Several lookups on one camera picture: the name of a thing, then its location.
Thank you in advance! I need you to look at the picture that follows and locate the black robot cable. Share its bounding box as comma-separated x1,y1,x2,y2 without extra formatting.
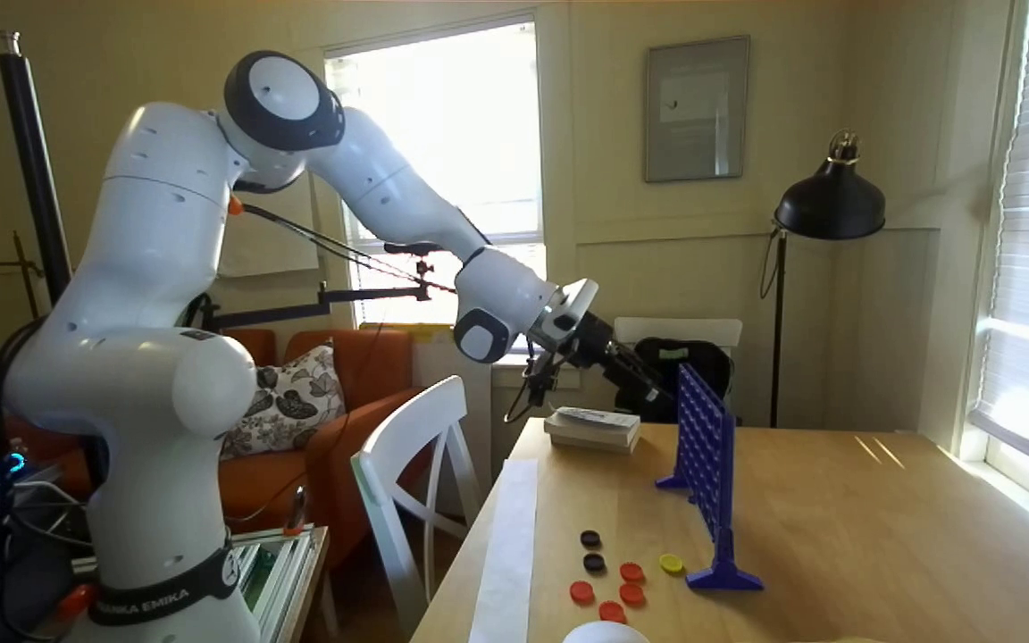
231,195,563,423

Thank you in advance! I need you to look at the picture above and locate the black upright pole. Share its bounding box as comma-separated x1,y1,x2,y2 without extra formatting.
0,32,77,306

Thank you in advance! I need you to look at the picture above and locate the orange sofa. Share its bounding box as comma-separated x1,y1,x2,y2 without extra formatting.
12,325,470,576

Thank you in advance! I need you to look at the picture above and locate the grey wall panel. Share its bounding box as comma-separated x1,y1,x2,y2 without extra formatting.
639,32,753,184

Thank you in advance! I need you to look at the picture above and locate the pale yellowish box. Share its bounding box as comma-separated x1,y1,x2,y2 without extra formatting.
544,405,647,456

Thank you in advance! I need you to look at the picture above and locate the white wooden chair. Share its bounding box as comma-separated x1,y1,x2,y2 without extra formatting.
350,371,486,638

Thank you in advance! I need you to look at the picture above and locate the black camera stand bar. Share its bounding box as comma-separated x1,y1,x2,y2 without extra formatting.
198,242,439,336

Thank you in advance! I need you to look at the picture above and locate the bright bare window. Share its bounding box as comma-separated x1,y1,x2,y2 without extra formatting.
320,16,548,328

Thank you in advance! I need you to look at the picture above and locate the blue perforated game grid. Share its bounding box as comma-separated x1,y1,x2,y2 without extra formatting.
654,362,767,595

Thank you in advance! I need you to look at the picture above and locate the long white paper strip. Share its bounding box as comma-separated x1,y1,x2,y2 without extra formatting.
467,452,544,643

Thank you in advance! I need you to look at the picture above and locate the patterned cushion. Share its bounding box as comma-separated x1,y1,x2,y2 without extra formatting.
220,344,350,459

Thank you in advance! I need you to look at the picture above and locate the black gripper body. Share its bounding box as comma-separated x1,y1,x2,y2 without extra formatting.
561,311,628,371

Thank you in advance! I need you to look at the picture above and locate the metal frame rack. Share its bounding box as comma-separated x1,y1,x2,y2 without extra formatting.
225,520,331,618

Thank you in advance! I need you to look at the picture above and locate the white paper cup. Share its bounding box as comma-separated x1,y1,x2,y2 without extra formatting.
561,618,654,643

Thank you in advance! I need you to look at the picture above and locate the black floor lamp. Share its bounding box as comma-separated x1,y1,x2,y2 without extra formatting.
760,133,888,430

